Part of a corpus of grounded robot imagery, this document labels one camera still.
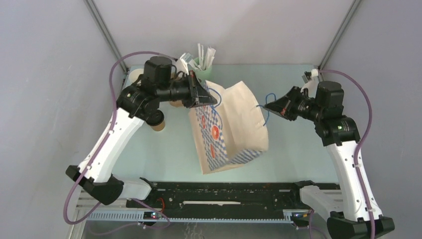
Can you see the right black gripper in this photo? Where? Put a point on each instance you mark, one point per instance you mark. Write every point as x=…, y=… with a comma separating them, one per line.
x=282, y=105

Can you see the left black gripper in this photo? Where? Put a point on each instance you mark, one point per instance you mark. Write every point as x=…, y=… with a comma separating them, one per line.
x=199, y=95

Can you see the blue checkered paper bag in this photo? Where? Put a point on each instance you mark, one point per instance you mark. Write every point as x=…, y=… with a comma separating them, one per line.
x=232, y=132

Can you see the brown paper coffee cup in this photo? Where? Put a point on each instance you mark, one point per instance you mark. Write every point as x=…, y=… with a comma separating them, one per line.
x=159, y=126

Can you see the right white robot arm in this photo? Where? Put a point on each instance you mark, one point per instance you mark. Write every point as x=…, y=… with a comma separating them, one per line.
x=358, y=216

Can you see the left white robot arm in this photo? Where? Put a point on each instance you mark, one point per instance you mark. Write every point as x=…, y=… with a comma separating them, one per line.
x=137, y=104

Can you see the green straw holder cup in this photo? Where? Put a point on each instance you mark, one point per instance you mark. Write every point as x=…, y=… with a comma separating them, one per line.
x=204, y=75

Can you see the white wrapped straws bundle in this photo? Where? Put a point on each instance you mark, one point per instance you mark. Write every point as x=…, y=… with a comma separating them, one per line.
x=204, y=61

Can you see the stack of paper cups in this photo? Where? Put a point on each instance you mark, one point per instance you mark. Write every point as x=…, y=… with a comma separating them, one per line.
x=134, y=74

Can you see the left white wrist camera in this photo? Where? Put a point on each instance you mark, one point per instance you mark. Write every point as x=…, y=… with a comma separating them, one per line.
x=182, y=64

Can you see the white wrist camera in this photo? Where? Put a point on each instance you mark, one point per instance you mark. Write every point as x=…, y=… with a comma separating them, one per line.
x=312, y=81
x=182, y=64

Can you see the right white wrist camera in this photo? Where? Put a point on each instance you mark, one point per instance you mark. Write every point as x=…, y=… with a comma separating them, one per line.
x=312, y=81

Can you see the aluminium frame rail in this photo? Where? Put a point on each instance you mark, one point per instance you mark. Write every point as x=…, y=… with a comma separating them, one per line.
x=108, y=214

